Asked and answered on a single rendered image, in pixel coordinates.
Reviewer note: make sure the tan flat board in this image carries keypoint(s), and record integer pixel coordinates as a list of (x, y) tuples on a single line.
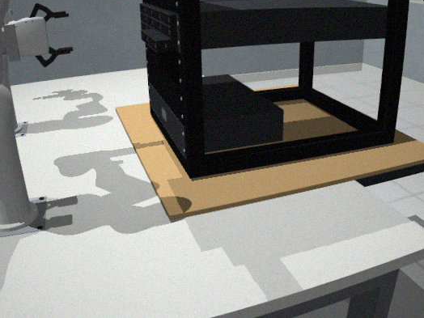
[(182, 197)]

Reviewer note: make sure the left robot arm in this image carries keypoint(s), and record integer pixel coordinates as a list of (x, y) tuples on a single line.
[(6, 83)]

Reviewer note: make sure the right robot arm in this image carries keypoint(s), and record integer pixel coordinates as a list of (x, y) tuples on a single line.
[(16, 211)]

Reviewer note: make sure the black metal rack frame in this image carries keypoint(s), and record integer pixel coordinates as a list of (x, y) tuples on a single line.
[(214, 113)]

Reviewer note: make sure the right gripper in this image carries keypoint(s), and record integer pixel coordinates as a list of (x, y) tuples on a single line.
[(33, 38)]

